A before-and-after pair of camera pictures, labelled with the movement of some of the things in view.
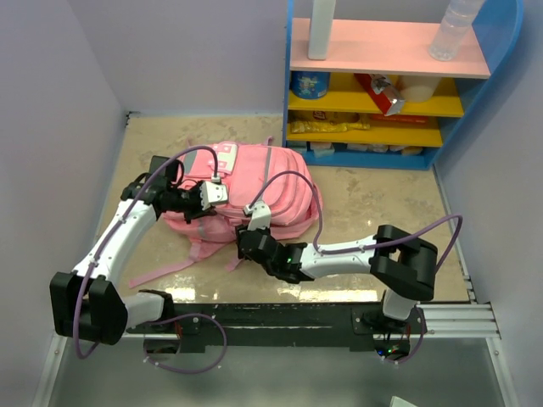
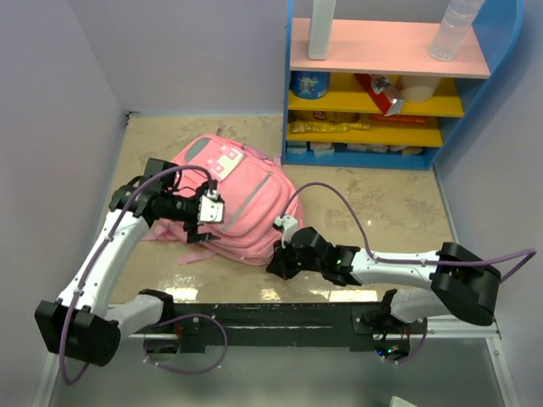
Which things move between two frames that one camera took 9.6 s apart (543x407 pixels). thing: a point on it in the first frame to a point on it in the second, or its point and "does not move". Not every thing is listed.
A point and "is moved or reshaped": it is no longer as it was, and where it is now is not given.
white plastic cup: x=417 y=87 does not move
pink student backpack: x=251 y=174 is moved or reshaped
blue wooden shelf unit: x=382 y=101 does not move
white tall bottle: x=321 y=19 does not move
